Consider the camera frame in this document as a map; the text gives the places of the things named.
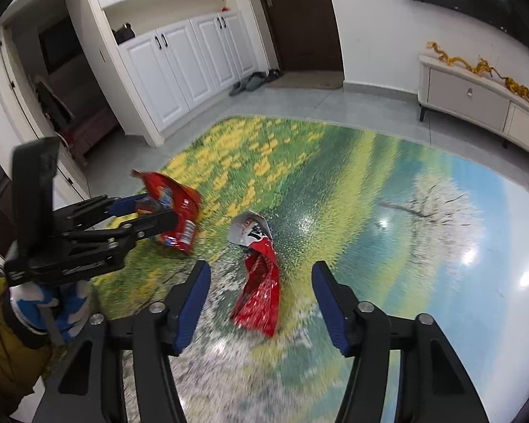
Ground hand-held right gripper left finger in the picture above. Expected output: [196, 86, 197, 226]
[33, 260, 212, 423]

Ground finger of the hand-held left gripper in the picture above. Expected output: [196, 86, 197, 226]
[53, 195, 156, 232]
[71, 208, 181, 252]

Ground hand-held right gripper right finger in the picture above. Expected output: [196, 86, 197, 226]
[311, 260, 491, 423]

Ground red printed snack packet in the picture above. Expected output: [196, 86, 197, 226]
[131, 169, 202, 257]

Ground red foil snack packet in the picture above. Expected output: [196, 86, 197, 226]
[228, 212, 283, 338]

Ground person's left hand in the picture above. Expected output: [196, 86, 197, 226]
[8, 278, 92, 345]

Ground pink sofa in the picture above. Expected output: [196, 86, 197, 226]
[48, 66, 121, 160]

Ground dark hanging jacket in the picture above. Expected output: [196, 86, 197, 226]
[34, 75, 77, 132]

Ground landscape printed floor mat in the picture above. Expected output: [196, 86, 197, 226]
[57, 115, 529, 423]

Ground white cabinet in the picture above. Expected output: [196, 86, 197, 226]
[77, 0, 279, 149]

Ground grey slippers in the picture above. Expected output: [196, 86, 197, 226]
[229, 72, 266, 97]

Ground black bag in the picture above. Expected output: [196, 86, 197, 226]
[112, 23, 136, 45]

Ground brown doormat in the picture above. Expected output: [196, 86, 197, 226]
[271, 70, 343, 91]

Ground brown door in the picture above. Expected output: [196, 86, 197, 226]
[249, 0, 345, 74]

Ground white television stand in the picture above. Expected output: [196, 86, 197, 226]
[417, 53, 529, 165]

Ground long yellow dragon figurine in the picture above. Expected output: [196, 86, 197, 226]
[425, 41, 472, 72]

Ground yellow tiger figurine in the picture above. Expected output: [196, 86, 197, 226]
[505, 77, 529, 103]

